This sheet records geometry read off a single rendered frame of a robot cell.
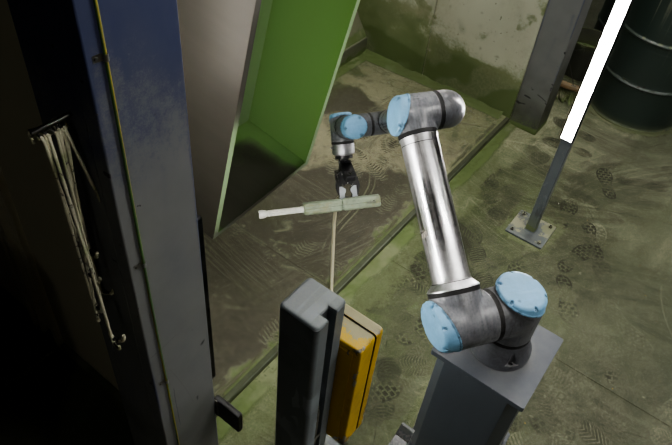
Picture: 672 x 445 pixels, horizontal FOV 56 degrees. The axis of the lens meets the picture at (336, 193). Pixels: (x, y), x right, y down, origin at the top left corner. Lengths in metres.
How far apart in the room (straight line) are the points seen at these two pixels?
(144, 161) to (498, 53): 3.04
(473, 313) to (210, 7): 1.10
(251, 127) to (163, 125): 1.75
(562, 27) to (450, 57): 0.74
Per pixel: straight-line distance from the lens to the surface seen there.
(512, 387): 1.98
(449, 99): 1.87
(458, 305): 1.75
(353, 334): 0.85
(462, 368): 1.97
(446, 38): 4.07
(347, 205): 2.47
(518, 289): 1.84
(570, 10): 3.70
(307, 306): 0.76
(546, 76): 3.88
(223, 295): 2.80
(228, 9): 1.79
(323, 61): 2.46
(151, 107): 1.11
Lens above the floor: 2.24
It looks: 42 degrees down
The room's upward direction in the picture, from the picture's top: 6 degrees clockwise
